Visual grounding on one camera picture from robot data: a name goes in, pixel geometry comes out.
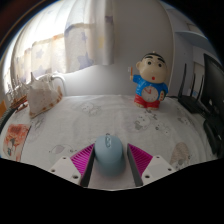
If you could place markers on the white printed tablecloth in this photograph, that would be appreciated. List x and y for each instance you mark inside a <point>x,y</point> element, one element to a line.
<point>110,113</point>

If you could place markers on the cartoon boy clock figurine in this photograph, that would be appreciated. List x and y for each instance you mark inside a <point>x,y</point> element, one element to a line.
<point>150,90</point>

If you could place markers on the white wall shelf unit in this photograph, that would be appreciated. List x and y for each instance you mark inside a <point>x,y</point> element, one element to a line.
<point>193,35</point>

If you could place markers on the light blue computer mouse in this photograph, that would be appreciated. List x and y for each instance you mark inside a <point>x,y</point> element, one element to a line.
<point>109,156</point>

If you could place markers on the white star-print curtain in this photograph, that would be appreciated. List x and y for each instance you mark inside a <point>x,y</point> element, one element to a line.
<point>66,40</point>

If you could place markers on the black computer monitor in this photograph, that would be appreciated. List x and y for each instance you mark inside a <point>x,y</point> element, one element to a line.
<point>215,86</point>

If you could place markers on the orange wooden chair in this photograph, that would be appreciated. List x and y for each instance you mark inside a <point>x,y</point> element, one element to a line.
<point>2,108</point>

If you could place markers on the large white conch shell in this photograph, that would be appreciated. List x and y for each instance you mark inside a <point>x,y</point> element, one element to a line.
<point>41,96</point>

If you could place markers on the red printed mouse pad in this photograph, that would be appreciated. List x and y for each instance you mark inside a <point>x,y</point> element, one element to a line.
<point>15,140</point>

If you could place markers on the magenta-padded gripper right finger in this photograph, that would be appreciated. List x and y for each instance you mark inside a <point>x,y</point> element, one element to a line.
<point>141,161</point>

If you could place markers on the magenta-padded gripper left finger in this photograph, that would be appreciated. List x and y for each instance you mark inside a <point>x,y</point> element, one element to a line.
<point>81,161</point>

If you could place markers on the black router with antennas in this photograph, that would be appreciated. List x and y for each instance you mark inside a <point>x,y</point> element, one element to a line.
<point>190,103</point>

